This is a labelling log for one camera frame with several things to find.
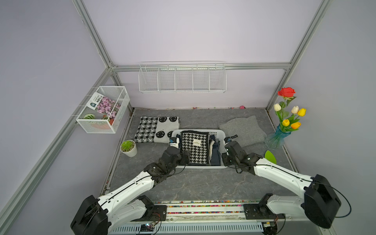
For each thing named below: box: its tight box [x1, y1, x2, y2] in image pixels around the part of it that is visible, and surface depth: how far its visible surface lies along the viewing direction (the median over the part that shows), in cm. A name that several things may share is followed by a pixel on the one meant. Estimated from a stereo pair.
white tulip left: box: [273, 103, 282, 112], surface depth 84 cm
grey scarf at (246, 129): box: [218, 115, 268, 147], surface depth 106 cm
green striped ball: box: [83, 113, 96, 119], surface depth 72 cm
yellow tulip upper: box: [297, 107, 307, 118], surface depth 79 cm
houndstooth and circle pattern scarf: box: [134, 116, 181, 144], surface depth 107 cm
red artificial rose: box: [277, 87, 296, 97], surface depth 80 cm
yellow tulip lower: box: [282, 118, 290, 127], surface depth 75 cm
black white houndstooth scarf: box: [181, 130, 210, 166], surface depth 92 cm
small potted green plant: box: [119, 139, 138, 158], surface depth 91 cm
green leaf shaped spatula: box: [264, 149, 277, 165], surface depth 95 cm
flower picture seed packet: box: [86, 92, 121, 119], surface depth 76 cm
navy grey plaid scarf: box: [208, 134, 221, 166], surface depth 93 cm
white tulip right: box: [290, 105, 300, 115], surface depth 81 cm
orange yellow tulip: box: [290, 121, 302, 130], surface depth 73 cm
